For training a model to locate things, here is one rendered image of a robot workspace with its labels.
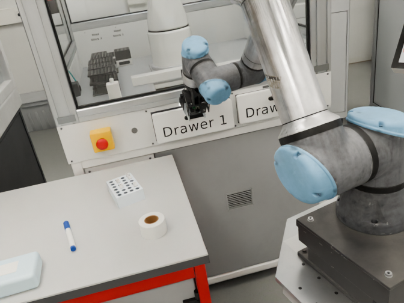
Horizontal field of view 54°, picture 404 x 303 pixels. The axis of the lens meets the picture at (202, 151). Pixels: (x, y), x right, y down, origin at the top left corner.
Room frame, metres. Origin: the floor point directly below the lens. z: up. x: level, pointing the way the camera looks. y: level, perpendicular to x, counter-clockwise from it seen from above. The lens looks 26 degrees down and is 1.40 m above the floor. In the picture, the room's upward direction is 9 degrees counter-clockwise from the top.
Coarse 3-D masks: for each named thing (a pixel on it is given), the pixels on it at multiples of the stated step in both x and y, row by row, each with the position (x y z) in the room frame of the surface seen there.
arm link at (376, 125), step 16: (352, 112) 0.68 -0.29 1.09; (368, 112) 0.68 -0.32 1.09; (384, 112) 0.68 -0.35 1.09; (400, 112) 0.67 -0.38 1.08; (352, 128) 0.64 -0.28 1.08; (368, 128) 0.63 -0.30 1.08; (384, 128) 0.62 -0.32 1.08; (400, 128) 0.62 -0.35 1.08; (368, 144) 0.61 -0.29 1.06; (384, 144) 0.61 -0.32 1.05; (400, 144) 0.62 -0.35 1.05; (384, 160) 0.60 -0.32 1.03; (400, 160) 0.62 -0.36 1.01; (384, 176) 0.62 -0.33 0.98; (400, 176) 0.62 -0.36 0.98
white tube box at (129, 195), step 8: (112, 184) 1.09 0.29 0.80; (128, 184) 1.07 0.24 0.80; (112, 192) 1.04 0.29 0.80; (120, 192) 1.03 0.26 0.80; (128, 192) 1.02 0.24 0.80; (136, 192) 1.02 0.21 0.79; (120, 200) 1.00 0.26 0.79; (128, 200) 1.01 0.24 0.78; (136, 200) 1.02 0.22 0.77; (120, 208) 1.00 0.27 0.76
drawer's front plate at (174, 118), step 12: (180, 108) 1.33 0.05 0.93; (216, 108) 1.33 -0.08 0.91; (228, 108) 1.34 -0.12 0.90; (156, 120) 1.30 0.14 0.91; (168, 120) 1.31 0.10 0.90; (180, 120) 1.31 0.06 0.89; (192, 120) 1.32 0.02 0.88; (204, 120) 1.33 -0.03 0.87; (216, 120) 1.33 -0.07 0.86; (228, 120) 1.34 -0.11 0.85; (156, 132) 1.30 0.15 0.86; (168, 132) 1.30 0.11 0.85; (180, 132) 1.31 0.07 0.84; (192, 132) 1.32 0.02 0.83; (204, 132) 1.32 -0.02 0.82
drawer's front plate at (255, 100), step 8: (240, 96) 1.36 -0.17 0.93; (248, 96) 1.37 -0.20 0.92; (256, 96) 1.37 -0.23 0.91; (264, 96) 1.38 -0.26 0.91; (240, 104) 1.36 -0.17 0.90; (248, 104) 1.37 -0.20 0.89; (256, 104) 1.37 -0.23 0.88; (264, 104) 1.37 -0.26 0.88; (272, 104) 1.38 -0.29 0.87; (240, 112) 1.36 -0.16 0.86; (248, 112) 1.37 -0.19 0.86; (256, 112) 1.37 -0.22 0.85; (264, 112) 1.37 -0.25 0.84; (272, 112) 1.38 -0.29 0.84; (240, 120) 1.36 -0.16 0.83; (248, 120) 1.37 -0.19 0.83; (256, 120) 1.37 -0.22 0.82
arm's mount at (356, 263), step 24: (312, 216) 0.69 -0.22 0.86; (336, 216) 0.68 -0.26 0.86; (312, 240) 0.65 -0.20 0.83; (336, 240) 0.60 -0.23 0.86; (360, 240) 0.59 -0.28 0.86; (384, 240) 0.58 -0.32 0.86; (312, 264) 0.65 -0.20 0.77; (336, 264) 0.58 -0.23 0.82; (360, 264) 0.53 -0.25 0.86; (384, 264) 0.52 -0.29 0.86; (360, 288) 0.53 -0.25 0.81; (384, 288) 0.48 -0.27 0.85
